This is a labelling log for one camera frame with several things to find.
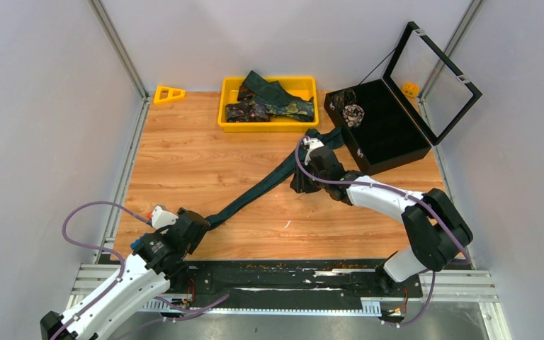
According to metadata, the dark patterned tie in bin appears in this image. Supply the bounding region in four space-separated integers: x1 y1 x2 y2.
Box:
225 101 270 123

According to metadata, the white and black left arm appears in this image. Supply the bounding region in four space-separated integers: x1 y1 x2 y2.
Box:
40 205 211 339

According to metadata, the colourful toy brick block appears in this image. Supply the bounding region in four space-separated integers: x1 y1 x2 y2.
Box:
130 237 142 252

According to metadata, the aluminium rail frame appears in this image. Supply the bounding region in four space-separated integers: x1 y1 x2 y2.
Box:
62 259 511 339

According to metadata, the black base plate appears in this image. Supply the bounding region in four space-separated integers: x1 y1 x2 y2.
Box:
163 259 423 312

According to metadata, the dark green tie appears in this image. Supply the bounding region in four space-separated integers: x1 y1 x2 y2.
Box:
206 127 344 231
237 71 314 109

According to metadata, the yellow triangle toy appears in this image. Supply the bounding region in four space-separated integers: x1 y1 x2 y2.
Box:
153 85 186 105

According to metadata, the blue floral tie in bin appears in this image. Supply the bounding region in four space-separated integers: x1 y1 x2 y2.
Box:
249 97 315 123

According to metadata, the rolled floral tie in box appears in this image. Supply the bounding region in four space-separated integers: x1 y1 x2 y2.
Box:
342 104 366 128

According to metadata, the dark green tie in bin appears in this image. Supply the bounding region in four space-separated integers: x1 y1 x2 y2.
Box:
237 71 314 109

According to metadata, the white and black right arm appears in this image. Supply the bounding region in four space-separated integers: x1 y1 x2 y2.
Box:
291 139 473 296

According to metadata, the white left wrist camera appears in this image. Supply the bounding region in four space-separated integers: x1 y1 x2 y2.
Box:
149 205 179 230

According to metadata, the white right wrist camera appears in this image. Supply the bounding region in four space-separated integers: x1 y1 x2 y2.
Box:
302 137 324 166

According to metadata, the yellow round toy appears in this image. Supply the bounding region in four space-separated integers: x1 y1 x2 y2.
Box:
401 82 420 98

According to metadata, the black gift box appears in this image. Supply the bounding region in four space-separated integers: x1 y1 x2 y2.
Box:
324 21 482 175

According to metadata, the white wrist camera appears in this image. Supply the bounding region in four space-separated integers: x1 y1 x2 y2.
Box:
302 137 324 166
149 205 179 230

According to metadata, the rolled dark tie in box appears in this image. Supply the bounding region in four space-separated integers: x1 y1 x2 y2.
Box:
329 89 356 114

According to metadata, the yellow plastic bin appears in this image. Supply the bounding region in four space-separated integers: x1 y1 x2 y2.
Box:
217 72 319 132

